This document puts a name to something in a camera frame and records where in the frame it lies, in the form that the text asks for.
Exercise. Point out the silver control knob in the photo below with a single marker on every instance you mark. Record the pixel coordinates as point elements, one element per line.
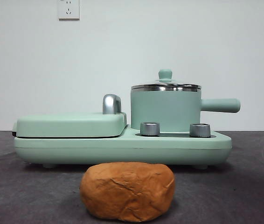
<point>150,128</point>
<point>200,130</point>

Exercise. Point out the brown potato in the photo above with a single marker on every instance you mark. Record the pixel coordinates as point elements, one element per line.
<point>127,191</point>

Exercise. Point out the glass lid with green knob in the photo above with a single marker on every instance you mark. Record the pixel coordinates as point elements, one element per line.
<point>165,74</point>

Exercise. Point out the white wall socket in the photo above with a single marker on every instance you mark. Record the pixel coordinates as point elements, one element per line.
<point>68,10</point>

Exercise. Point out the mint green breakfast machine base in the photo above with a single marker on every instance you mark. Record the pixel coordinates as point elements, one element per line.
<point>122,151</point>

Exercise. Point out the mint green griddle cover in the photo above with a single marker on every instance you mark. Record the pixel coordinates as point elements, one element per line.
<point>69,126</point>

